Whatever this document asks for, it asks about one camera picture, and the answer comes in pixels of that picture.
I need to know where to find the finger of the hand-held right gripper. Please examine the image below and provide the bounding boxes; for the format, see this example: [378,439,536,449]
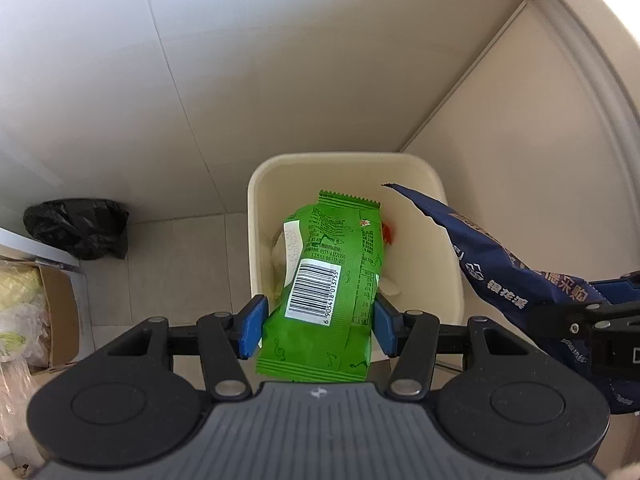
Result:
[590,270,640,306]
[532,300,640,340]

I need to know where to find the black garbage bag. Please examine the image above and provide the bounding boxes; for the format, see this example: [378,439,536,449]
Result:
[23,199,130,261]

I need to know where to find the grey metal ledge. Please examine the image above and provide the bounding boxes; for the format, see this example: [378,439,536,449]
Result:
[0,227,84,275]

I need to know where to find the dark blue noodle packet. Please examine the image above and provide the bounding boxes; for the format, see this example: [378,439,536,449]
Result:
[381,183,640,416]

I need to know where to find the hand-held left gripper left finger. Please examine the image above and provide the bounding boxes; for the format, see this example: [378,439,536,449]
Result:
[105,295,269,401]

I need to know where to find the cream plastic waste bin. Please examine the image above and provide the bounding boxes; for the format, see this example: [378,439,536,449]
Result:
[247,151,466,328]

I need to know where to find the green snack packet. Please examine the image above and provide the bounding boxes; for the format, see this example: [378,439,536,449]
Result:
[256,189,382,385]

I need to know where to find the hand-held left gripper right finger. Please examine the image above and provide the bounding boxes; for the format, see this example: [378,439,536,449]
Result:
[372,294,536,400]

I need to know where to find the cardboard box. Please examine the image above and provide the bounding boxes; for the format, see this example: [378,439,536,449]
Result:
[29,259,82,373]

